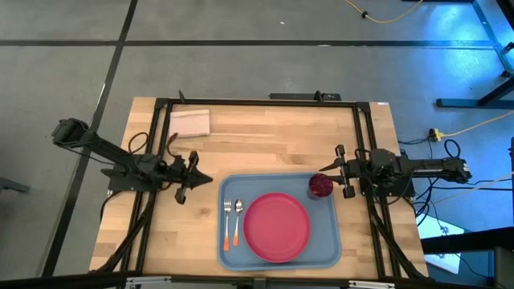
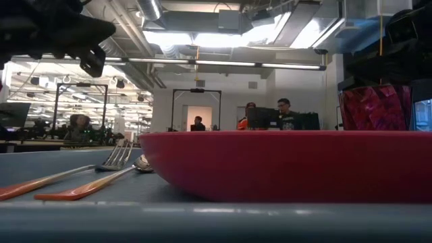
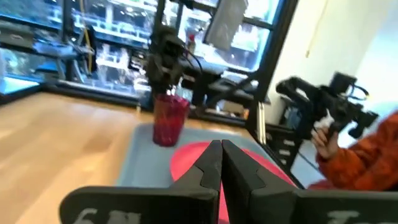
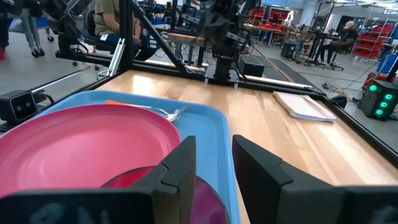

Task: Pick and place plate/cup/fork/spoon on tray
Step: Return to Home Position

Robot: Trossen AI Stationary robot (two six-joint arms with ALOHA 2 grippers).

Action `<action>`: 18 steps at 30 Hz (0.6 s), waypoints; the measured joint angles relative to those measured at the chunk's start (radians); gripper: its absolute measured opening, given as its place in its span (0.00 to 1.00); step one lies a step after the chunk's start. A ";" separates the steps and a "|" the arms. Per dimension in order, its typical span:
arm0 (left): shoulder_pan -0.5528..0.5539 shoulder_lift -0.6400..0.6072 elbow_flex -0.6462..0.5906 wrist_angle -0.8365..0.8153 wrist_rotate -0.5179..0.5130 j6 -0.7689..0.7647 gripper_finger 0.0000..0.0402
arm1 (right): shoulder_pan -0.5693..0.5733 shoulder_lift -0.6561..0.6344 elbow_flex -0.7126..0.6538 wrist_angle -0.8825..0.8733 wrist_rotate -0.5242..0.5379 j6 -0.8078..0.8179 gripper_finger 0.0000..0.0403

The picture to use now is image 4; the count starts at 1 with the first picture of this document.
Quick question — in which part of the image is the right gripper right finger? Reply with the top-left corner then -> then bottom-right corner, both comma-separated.
232,134 -> 346,224

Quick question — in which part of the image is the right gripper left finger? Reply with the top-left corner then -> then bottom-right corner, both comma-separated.
124,136 -> 197,224

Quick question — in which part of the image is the red translucent plastic cup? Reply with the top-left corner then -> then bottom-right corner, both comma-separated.
101,166 -> 231,224

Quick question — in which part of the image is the orange-handled metal fork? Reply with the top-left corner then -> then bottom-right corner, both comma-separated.
105,99 -> 190,115

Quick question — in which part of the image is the pink plastic plate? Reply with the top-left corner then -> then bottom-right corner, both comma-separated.
0,104 -> 183,198

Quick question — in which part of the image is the blue plastic tray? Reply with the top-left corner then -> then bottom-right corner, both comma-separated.
0,90 -> 243,224

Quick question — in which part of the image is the white paper notebook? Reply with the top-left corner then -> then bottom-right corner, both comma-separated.
272,90 -> 338,123

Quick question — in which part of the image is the small black rounded device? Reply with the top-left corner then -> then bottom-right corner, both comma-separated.
328,95 -> 348,110

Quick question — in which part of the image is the black floor box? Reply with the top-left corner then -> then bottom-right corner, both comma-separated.
238,54 -> 266,78

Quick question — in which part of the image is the black box with green lights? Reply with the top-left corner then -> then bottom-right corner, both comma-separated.
358,79 -> 398,121

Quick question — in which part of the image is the black computer tower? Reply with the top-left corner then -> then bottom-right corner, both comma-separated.
280,42 -> 298,60

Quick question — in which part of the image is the blue bin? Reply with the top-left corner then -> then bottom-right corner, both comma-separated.
376,52 -> 398,75

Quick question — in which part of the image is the seated person with cap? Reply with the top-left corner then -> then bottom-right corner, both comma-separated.
320,20 -> 359,63

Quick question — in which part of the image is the red bin shelf rack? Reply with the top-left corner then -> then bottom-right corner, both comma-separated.
350,23 -> 394,60
248,7 -> 290,30

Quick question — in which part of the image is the grey wheeled cart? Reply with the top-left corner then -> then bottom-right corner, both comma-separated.
7,12 -> 55,58

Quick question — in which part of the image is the silver frame bracket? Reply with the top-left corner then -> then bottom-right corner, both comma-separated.
107,37 -> 126,78

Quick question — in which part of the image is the black aluminium table frame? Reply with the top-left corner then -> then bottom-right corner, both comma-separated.
54,0 -> 398,169

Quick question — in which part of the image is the black table-level camera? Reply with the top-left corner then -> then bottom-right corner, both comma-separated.
0,90 -> 39,124

